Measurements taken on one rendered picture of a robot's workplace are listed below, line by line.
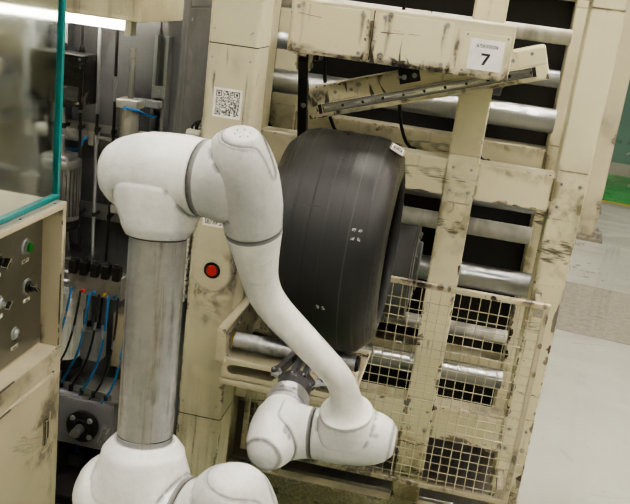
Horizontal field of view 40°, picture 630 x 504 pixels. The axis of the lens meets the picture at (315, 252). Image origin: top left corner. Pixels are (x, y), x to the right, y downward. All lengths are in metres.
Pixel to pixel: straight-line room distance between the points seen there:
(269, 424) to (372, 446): 0.20
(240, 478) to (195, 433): 1.01
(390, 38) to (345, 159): 0.43
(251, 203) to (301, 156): 0.74
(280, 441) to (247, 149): 0.60
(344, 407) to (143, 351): 0.39
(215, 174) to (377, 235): 0.73
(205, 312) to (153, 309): 0.88
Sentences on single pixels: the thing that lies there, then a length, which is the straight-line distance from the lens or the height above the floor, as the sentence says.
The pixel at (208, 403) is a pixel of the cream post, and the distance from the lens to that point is 2.48.
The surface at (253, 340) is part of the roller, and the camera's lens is 2.28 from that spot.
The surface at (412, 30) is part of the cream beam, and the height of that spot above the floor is 1.74.
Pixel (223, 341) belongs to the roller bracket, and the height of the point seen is 0.91.
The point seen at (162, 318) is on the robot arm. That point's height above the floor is 1.25.
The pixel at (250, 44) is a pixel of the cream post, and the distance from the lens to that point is 2.19.
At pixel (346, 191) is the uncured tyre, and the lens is 2.05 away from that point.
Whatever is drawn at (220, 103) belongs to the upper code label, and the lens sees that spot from 2.23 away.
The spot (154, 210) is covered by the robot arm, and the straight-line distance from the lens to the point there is 1.45.
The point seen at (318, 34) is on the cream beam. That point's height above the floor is 1.69.
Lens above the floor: 1.83
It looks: 17 degrees down
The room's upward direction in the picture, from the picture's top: 7 degrees clockwise
